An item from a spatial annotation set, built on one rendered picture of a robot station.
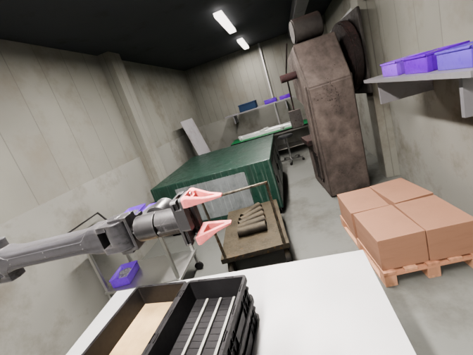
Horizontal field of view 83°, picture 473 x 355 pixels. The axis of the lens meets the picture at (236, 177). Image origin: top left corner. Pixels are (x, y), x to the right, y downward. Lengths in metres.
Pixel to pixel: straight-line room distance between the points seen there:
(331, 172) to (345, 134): 0.52
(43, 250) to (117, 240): 0.20
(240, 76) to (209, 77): 0.87
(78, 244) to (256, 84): 7.34
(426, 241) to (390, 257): 0.28
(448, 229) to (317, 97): 2.04
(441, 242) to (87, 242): 2.29
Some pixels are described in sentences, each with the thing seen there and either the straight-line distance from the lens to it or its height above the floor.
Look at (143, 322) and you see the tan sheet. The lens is 1.49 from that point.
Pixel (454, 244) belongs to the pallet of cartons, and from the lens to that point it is 2.55.
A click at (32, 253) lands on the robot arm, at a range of 0.81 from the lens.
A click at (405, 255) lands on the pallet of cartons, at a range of 2.44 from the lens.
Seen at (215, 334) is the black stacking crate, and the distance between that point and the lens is 1.23.
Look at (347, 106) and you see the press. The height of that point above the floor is 1.18.
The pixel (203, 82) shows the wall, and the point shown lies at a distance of 8.08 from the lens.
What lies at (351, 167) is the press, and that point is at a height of 0.37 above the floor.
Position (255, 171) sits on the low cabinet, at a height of 0.70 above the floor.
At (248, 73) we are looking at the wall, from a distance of 7.85.
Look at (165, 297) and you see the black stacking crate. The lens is 1.51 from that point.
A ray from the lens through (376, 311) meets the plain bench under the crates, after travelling 1.34.
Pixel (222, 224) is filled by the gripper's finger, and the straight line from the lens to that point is 0.57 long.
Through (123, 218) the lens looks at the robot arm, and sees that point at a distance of 0.63.
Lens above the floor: 1.64
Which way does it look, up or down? 15 degrees down
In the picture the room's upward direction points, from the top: 18 degrees counter-clockwise
